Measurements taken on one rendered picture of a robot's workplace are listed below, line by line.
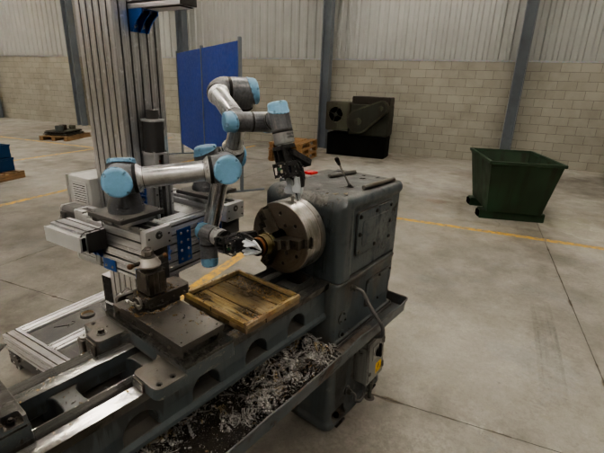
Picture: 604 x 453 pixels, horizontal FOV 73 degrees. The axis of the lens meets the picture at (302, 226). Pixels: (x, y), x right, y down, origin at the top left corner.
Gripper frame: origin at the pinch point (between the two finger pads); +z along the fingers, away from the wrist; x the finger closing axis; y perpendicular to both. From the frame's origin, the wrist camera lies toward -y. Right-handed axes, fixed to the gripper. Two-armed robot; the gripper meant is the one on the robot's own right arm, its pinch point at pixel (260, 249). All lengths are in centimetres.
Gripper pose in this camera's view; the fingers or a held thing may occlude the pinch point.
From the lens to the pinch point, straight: 162.2
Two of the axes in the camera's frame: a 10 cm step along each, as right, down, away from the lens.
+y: -6.4, 2.3, -7.4
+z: 7.7, 2.3, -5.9
